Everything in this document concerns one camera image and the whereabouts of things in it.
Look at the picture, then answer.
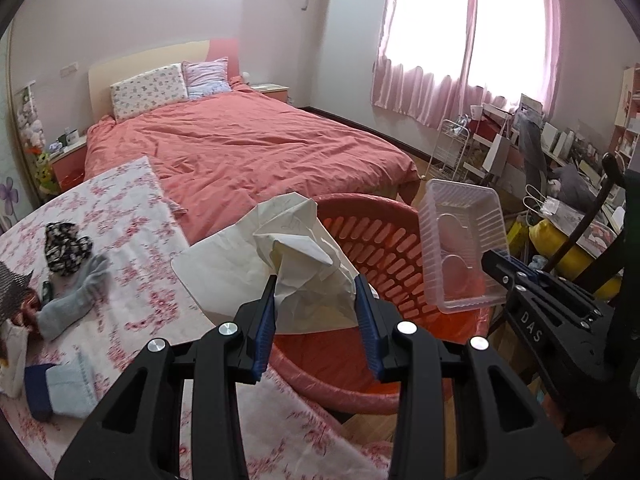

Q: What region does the clear plastic tray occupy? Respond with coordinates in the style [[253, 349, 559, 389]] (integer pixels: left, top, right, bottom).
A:
[[418, 179, 509, 314]]

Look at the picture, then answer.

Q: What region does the white paper bag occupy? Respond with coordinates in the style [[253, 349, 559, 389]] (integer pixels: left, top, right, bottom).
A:
[[171, 193, 358, 334]]

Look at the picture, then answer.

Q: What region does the pale green cloth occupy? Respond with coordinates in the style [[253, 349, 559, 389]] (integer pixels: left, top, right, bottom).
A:
[[0, 320, 29, 399]]

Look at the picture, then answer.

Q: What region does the blue light blue sock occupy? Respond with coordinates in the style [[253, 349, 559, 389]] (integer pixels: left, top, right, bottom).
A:
[[24, 352, 98, 422]]

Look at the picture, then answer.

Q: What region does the yellow bag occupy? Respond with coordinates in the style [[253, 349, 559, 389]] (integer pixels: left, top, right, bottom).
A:
[[528, 219, 622, 300]]

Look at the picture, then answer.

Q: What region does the grey sock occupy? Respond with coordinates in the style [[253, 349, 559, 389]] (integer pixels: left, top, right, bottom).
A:
[[36, 254, 110, 341]]

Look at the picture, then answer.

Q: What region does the pink floral tablecloth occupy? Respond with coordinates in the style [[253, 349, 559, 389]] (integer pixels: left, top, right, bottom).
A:
[[1, 158, 390, 479]]

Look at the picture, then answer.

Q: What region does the red plaid scrunchie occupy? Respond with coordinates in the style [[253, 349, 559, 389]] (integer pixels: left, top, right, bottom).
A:
[[0, 262, 41, 338]]

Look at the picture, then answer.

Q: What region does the black white patterned scrunchie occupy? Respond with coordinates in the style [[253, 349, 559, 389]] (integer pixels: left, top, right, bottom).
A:
[[44, 222, 93, 278]]

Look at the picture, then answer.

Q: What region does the red plastic laundry basket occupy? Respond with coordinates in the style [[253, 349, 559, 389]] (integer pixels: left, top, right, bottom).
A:
[[270, 193, 490, 415]]

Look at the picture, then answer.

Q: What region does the cluttered white desk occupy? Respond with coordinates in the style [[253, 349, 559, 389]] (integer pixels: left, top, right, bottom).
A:
[[471, 98, 615, 257]]

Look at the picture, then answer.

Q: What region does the pink left nightstand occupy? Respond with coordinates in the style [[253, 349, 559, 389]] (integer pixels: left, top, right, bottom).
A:
[[51, 136, 87, 193]]

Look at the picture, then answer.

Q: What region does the pink nightstand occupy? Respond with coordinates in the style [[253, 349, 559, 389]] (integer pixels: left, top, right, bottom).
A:
[[51, 136, 87, 193], [250, 82, 290, 103]]

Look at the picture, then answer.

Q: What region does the salmon pink bed duvet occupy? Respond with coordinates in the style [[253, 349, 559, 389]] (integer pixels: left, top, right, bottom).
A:
[[85, 81, 419, 243]]

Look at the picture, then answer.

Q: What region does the white mug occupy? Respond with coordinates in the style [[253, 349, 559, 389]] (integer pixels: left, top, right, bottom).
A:
[[65, 129, 79, 145]]

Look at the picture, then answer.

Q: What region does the plush toy display tube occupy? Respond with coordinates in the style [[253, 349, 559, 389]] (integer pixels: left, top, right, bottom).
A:
[[14, 81, 60, 202]]

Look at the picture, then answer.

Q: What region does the floral white pillow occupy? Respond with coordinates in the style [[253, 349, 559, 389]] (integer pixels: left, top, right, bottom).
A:
[[110, 63, 189, 122]]

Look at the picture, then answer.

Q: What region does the pink window curtain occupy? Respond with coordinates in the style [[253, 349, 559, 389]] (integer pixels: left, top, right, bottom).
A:
[[371, 0, 563, 128]]

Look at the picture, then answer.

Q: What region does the pink striped pillow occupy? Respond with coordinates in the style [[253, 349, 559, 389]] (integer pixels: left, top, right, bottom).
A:
[[181, 56, 231, 101]]

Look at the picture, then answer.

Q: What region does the cream wooden headboard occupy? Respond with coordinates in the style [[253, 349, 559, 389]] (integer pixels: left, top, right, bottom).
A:
[[88, 40, 210, 122]]

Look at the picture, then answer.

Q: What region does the pink right nightstand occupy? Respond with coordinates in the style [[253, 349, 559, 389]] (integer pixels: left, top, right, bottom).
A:
[[250, 82, 290, 103]]

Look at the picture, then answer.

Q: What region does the white wire rack trolley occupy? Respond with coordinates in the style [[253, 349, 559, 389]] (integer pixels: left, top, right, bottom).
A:
[[427, 118, 471, 180]]

